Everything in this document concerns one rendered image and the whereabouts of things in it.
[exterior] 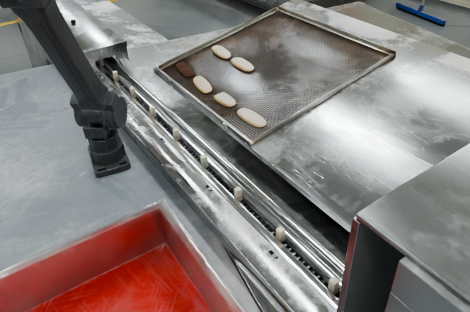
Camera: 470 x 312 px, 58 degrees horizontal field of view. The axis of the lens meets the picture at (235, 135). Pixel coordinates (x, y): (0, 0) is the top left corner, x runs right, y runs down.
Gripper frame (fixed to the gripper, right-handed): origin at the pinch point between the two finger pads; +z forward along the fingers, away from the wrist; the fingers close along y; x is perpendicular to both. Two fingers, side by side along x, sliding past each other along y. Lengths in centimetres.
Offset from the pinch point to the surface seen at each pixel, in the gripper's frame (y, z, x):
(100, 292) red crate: 44, -34, 70
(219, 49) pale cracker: -19.6, -1.9, 29.6
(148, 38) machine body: -19.1, 42.7, 2.3
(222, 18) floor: -181, 240, -62
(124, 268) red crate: 39, -32, 69
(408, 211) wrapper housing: 31, -98, 68
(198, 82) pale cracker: -4.7, -8.1, 38.0
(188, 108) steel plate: -1.5, -0.1, 42.0
